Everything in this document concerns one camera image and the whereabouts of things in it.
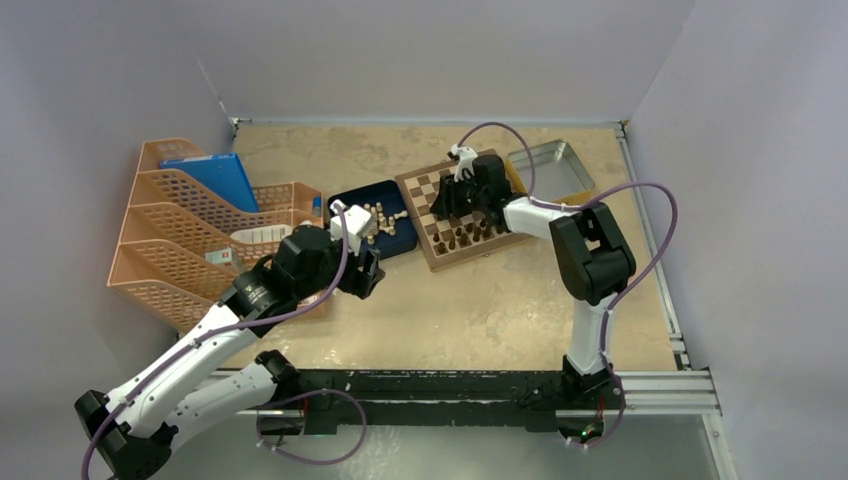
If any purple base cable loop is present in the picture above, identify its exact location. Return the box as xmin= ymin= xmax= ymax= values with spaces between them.
xmin=254 ymin=384 xmax=370 ymax=466

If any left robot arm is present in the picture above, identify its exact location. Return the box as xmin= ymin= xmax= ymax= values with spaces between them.
xmin=74 ymin=225 xmax=385 ymax=479

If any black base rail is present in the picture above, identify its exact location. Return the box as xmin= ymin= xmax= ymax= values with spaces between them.
xmin=243 ymin=369 xmax=720 ymax=437

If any dark blue square tray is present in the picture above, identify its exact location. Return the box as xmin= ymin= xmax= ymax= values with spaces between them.
xmin=326 ymin=180 xmax=418 ymax=259

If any blue folder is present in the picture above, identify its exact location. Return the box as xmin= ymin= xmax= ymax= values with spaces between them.
xmin=159 ymin=152 xmax=260 ymax=213

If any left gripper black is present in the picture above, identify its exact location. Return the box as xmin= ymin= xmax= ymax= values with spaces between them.
xmin=295 ymin=231 xmax=383 ymax=301

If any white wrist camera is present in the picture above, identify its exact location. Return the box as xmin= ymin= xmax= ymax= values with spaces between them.
xmin=448 ymin=144 xmax=478 ymax=182
xmin=329 ymin=201 xmax=375 ymax=256

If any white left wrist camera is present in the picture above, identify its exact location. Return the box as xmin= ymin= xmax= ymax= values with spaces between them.
xmin=329 ymin=201 xmax=375 ymax=256

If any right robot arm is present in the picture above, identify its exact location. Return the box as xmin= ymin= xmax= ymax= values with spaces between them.
xmin=430 ymin=147 xmax=636 ymax=407

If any wooden chess board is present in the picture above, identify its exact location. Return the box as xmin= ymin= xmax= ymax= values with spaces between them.
xmin=395 ymin=159 xmax=529 ymax=272

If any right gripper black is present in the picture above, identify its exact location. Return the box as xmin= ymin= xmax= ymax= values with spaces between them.
xmin=431 ymin=170 xmax=489 ymax=220

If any peach file rack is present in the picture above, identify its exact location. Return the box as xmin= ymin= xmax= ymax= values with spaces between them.
xmin=107 ymin=138 xmax=322 ymax=333

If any yellow metal tin tray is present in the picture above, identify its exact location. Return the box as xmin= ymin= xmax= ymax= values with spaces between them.
xmin=505 ymin=139 xmax=596 ymax=205

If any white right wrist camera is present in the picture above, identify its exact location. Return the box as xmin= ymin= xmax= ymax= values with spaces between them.
xmin=448 ymin=144 xmax=478 ymax=182

